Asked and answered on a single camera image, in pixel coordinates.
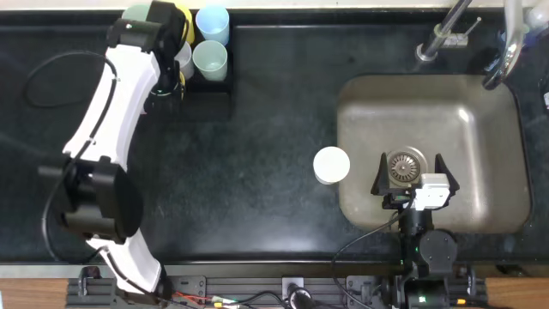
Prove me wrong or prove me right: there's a steel tap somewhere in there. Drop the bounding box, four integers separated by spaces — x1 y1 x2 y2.
413 0 531 91

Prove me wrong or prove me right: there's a black cable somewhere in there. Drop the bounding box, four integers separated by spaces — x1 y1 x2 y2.
329 192 415 309
23 50 119 265

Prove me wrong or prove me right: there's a steel sink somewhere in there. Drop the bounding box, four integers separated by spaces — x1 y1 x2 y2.
336 75 533 235

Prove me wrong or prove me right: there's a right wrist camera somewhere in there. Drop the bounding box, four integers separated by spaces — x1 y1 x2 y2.
412 173 451 212

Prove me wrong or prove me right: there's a grey cup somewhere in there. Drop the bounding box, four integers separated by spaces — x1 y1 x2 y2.
174 41 196 82

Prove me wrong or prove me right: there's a mounting rail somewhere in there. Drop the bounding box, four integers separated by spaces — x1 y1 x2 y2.
66 265 490 309

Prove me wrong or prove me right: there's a white cup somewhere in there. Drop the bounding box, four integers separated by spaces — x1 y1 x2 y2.
312 146 352 186

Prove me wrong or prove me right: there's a blue cup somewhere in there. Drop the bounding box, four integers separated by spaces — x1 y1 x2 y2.
195 4 231 47

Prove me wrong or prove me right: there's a black tray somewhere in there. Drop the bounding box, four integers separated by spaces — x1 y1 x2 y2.
143 8 236 122

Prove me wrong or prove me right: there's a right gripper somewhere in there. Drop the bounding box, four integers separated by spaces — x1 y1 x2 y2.
371 152 461 211

